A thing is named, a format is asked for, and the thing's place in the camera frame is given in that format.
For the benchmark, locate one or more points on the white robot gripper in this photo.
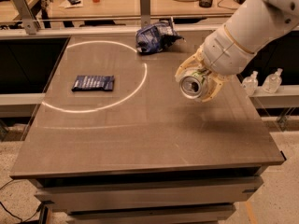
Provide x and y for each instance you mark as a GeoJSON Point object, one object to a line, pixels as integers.
{"type": "Point", "coordinates": [224, 54]}

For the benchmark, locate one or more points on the white green 7up can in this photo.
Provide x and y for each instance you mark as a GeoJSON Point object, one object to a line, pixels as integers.
{"type": "Point", "coordinates": [194, 84]}

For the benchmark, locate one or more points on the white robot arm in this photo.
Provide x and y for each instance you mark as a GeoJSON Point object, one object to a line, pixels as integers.
{"type": "Point", "coordinates": [258, 22]}

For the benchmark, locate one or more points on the clear sanitizer bottle left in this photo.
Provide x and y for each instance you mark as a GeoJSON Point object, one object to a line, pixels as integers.
{"type": "Point", "coordinates": [250, 84]}

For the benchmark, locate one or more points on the clear sanitizer bottle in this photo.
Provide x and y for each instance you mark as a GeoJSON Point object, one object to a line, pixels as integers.
{"type": "Point", "coordinates": [272, 82]}
{"type": "Point", "coordinates": [250, 84]}

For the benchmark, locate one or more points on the crumpled blue chip bag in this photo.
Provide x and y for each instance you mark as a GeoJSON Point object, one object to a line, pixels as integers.
{"type": "Point", "coordinates": [156, 37]}

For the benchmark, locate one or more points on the clear sanitizer bottle right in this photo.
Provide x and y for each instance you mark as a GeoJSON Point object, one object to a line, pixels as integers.
{"type": "Point", "coordinates": [272, 82]}

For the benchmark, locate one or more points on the black mesh pen cup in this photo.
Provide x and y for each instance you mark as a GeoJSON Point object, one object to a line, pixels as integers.
{"type": "Point", "coordinates": [205, 3]}

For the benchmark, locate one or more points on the flat dark blue snack packet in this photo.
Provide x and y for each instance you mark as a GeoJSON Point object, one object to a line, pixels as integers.
{"type": "Point", "coordinates": [93, 83]}

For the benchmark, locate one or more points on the white table base drawers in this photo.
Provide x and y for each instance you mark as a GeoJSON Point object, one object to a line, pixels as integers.
{"type": "Point", "coordinates": [166, 196]}

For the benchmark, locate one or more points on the grey metal bracket middle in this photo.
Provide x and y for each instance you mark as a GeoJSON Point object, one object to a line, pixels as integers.
{"type": "Point", "coordinates": [145, 12]}

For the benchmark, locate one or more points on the grey metal bracket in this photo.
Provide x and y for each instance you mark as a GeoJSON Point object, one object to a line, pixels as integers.
{"type": "Point", "coordinates": [29, 21]}
{"type": "Point", "coordinates": [145, 12]}

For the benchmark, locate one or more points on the grey metal bracket left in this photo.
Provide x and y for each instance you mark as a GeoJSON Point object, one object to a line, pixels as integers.
{"type": "Point", "coordinates": [29, 21]}

